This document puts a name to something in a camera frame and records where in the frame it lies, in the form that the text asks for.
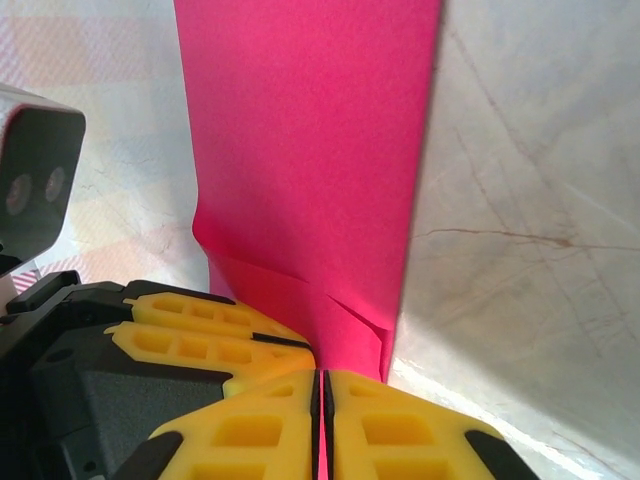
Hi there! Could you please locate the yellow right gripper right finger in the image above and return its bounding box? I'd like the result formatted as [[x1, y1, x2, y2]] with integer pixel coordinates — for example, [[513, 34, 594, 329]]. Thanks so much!
[[322, 368, 545, 480]]

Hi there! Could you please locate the magenta cloth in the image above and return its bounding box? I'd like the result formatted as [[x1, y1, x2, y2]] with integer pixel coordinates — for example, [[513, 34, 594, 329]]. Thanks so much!
[[172, 0, 447, 480]]

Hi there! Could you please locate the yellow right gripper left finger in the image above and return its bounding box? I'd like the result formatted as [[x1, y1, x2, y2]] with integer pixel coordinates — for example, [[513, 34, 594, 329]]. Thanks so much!
[[113, 368, 324, 480]]

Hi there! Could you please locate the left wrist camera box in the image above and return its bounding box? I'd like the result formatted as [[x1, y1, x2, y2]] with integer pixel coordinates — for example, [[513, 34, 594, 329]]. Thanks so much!
[[0, 83, 87, 277]]

